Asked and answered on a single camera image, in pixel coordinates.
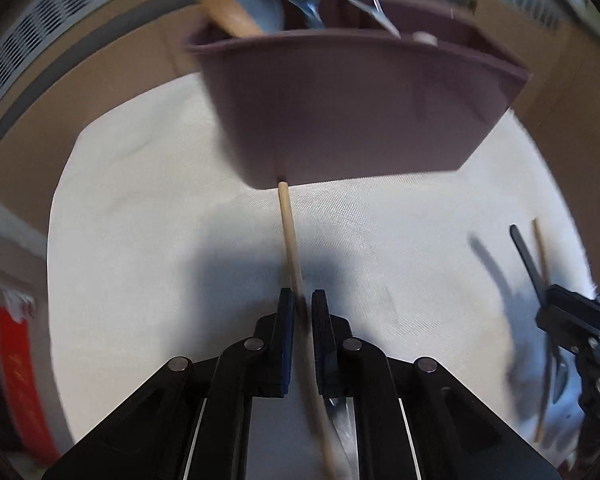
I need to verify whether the red object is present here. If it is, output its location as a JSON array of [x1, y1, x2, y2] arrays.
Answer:
[[0, 305, 63, 453]]

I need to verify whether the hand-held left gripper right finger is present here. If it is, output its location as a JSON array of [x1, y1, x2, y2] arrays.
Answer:
[[311, 289, 563, 480]]

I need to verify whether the wooden spoon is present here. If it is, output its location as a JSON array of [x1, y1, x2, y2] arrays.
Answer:
[[197, 0, 266, 38]]

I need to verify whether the black-handled metal fork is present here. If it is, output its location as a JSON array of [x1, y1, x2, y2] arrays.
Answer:
[[509, 224, 572, 405]]

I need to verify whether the long grey vent grille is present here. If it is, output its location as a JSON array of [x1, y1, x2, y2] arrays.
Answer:
[[0, 0, 191, 111]]

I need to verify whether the purple plastic utensil holder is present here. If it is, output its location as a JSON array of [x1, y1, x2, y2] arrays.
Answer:
[[185, 0, 531, 191]]

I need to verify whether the wooden chopstick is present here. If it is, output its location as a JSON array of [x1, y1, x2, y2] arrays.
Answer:
[[276, 181, 338, 480], [531, 219, 556, 443]]

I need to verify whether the white cloth mat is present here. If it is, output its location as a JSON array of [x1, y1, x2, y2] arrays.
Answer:
[[47, 72, 598, 480]]

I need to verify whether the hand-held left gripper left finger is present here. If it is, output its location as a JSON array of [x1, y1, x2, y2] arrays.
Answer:
[[42, 287, 297, 480]]

